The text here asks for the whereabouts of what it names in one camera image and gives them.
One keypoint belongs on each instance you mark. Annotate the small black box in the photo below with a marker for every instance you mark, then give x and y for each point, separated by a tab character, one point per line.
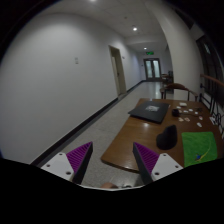
175	113

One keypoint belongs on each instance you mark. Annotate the double glass exit door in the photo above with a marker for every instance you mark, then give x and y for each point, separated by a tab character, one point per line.
152	69

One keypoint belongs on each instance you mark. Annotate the white paper card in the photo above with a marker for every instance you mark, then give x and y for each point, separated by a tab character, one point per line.
182	104

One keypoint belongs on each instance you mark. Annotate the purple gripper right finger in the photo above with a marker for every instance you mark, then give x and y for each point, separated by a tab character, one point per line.
153	166

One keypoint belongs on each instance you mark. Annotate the wooden chair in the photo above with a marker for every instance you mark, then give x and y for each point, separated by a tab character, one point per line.
177	86

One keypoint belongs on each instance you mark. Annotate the black closed laptop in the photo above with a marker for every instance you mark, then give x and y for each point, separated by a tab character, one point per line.
150	111

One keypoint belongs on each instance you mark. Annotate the green mouse pad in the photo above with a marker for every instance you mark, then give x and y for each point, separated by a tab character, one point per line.
199	147

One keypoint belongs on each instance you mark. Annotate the green exit sign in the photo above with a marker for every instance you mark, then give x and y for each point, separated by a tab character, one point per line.
150	53

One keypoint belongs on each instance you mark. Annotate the black vertical mouse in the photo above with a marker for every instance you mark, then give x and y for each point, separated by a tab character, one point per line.
168	138

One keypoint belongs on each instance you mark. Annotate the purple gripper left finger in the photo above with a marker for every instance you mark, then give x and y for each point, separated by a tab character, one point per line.
71	166

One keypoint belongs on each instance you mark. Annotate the beige side door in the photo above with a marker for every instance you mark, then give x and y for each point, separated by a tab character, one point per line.
118	70

